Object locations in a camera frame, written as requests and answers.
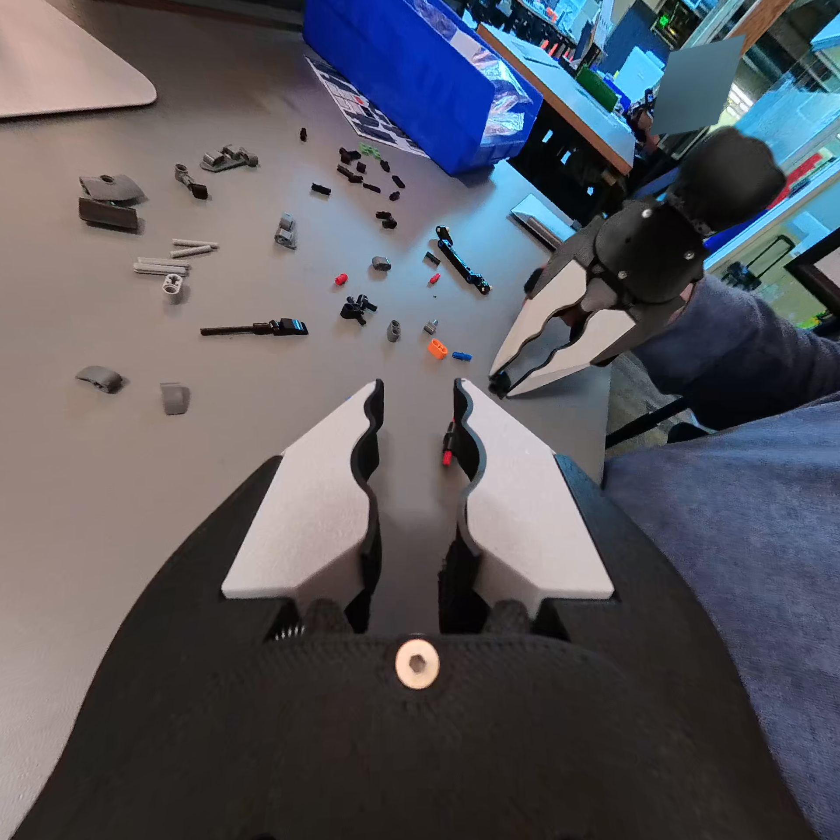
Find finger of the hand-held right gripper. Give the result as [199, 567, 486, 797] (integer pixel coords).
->
[500, 307, 639, 400]
[488, 258, 593, 389]

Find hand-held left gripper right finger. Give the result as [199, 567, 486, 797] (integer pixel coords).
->
[454, 378, 616, 635]

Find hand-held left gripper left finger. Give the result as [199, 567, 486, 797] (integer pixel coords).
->
[221, 378, 386, 635]

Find lego sticker sheet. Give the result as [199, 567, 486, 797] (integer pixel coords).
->
[304, 55, 431, 160]

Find person's right forearm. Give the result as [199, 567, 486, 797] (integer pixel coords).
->
[630, 274, 840, 431]

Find black lego beam with blue pins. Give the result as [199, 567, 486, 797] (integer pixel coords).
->
[434, 225, 494, 297]

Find black lego piece with axle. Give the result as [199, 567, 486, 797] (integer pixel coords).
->
[199, 318, 310, 338]

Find group of black lego pins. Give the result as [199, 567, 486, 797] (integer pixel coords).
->
[298, 126, 406, 231]

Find dark grey flat lego assembly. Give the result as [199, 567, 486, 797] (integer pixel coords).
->
[199, 144, 261, 174]

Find black curved lego panel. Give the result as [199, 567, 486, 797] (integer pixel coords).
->
[78, 197, 140, 232]

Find grey curved lego panel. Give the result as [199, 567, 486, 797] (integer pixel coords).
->
[78, 173, 147, 205]

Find grey flat object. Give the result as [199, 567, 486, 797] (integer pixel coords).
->
[511, 193, 581, 252]

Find green box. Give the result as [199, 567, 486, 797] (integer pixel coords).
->
[576, 66, 621, 112]

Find wooden edged background desk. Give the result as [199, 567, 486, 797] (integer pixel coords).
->
[476, 23, 637, 175]

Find person's blue fleece sweater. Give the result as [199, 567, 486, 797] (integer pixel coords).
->
[602, 392, 840, 840]

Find shiny plastic bags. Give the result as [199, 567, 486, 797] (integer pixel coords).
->
[400, 0, 536, 148]

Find blue storage bin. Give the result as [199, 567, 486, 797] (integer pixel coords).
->
[302, 0, 546, 177]

